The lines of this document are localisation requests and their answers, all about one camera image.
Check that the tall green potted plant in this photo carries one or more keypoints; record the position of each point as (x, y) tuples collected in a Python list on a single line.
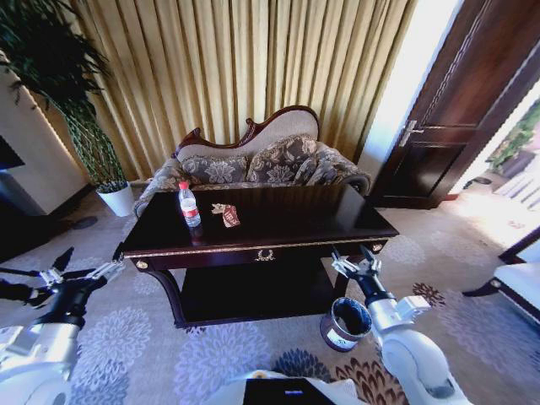
[(50, 55)]

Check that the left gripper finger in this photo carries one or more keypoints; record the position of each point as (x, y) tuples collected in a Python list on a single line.
[(105, 271), (52, 277)]

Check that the dark wooden door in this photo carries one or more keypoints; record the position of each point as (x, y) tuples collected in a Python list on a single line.
[(455, 105)]

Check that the floral upholstered wooden sofa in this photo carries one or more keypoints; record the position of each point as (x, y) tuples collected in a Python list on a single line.
[(274, 126)]

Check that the clear plastic water bottle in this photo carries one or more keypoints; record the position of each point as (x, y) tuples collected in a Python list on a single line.
[(190, 208)]

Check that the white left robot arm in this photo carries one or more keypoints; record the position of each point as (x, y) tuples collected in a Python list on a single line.
[(38, 358)]

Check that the white dark-framed armchair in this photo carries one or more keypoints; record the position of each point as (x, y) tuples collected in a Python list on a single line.
[(516, 282)]

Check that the dark wooden table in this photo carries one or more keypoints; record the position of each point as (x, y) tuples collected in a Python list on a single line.
[(270, 228)]

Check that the round brown trash bin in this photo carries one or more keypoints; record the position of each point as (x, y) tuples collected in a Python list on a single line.
[(343, 325)]

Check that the white robot front shell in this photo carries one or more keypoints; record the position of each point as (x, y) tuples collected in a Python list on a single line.
[(278, 390)]

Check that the white plant pot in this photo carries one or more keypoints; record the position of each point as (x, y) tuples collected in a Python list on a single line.
[(118, 200)]

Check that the small floral cushion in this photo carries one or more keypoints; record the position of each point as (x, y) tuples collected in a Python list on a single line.
[(215, 171)]

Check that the golden pleated curtain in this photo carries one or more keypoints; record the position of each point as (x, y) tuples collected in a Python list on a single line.
[(211, 63)]

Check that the large floral cushion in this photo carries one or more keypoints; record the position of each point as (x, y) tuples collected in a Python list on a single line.
[(282, 160)]

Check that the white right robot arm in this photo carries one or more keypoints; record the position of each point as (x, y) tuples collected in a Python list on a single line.
[(413, 354)]

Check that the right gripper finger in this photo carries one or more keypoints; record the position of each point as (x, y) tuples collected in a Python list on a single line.
[(343, 266), (372, 265)]

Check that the crumpled brown paper wrapper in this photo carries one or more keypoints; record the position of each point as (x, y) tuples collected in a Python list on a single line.
[(228, 217)]

